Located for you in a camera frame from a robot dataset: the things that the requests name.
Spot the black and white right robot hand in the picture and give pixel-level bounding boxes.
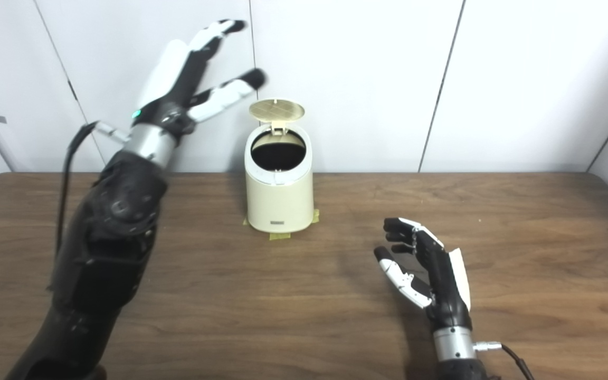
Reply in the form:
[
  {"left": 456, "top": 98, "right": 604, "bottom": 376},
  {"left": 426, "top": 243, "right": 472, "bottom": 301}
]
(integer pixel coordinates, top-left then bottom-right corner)
[{"left": 374, "top": 217, "right": 472, "bottom": 331}]

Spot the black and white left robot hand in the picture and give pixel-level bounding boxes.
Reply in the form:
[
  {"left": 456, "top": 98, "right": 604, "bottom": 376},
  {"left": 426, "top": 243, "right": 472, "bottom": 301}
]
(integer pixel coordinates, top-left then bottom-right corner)
[{"left": 131, "top": 20, "right": 267, "bottom": 143}]

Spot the cream round bin lid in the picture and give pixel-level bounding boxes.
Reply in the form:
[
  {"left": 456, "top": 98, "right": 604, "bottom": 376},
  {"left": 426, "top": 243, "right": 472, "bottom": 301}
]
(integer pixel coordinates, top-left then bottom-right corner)
[{"left": 249, "top": 99, "right": 306, "bottom": 136}]

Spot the cream-colored bin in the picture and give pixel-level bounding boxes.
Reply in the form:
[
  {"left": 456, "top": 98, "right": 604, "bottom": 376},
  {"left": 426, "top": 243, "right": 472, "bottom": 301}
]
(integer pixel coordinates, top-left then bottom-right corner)
[{"left": 244, "top": 126, "right": 314, "bottom": 233}]

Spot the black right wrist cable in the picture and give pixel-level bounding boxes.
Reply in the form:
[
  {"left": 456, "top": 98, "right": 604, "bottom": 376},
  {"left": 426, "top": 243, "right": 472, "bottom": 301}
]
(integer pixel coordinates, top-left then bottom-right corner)
[{"left": 473, "top": 341, "right": 536, "bottom": 380}]

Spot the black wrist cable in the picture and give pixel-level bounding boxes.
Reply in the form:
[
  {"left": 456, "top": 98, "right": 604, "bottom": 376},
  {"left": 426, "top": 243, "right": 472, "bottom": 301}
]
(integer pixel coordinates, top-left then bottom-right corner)
[
  {"left": 54, "top": 121, "right": 131, "bottom": 255},
  {"left": 473, "top": 341, "right": 536, "bottom": 380}
]

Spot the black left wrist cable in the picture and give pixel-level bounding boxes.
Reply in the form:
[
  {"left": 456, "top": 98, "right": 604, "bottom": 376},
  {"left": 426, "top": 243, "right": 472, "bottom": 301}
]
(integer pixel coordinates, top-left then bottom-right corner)
[{"left": 54, "top": 121, "right": 131, "bottom": 255}]

